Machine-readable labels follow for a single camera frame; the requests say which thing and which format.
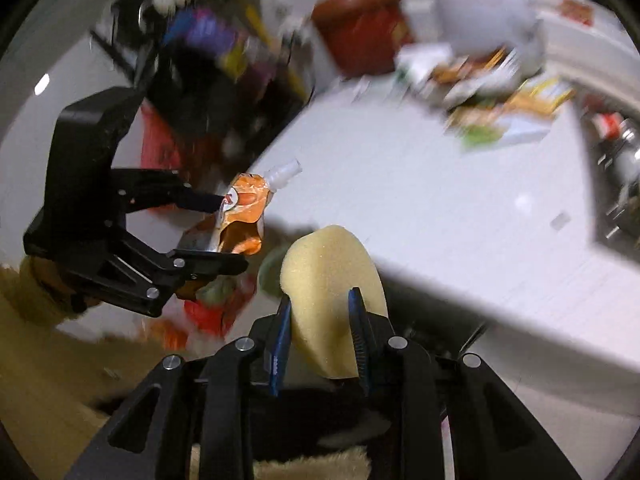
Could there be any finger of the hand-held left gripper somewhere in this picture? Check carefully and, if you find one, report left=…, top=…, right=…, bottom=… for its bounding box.
left=110, top=167, right=226, bottom=214
left=65, top=230, right=249, bottom=318

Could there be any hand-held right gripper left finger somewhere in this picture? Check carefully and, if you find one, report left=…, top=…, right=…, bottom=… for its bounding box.
left=65, top=294, right=294, bottom=480

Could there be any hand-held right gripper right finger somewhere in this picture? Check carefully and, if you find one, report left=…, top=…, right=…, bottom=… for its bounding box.
left=347, top=287, right=583, bottom=480

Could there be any yellow sponge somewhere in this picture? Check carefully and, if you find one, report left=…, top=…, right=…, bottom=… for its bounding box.
left=280, top=225, right=390, bottom=380

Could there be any orange spout pouch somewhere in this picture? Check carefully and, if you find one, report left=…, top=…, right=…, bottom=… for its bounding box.
left=217, top=159, right=304, bottom=256

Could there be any red plastic bag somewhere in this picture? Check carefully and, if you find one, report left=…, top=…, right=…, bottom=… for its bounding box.
left=140, top=105, right=187, bottom=217

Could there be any black plastic bag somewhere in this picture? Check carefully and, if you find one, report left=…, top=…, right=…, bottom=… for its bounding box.
left=149, top=50, right=282, bottom=162

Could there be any metal storage rack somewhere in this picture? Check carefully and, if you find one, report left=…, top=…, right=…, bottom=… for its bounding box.
left=89, top=0, right=202, bottom=92

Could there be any beige fleece clothing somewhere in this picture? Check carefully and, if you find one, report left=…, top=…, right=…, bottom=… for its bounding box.
left=0, top=265, right=372, bottom=480

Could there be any red clay slow cooker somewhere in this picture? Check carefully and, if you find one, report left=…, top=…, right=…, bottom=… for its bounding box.
left=312, top=0, right=417, bottom=79

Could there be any brown snack box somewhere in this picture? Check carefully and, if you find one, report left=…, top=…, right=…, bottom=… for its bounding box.
left=430, top=50, right=541, bottom=107

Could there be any steel sink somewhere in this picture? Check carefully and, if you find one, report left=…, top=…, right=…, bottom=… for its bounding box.
left=584, top=105, right=640, bottom=262

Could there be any white rice cooker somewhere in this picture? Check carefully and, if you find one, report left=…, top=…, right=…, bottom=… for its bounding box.
left=434, top=0, right=547, bottom=61

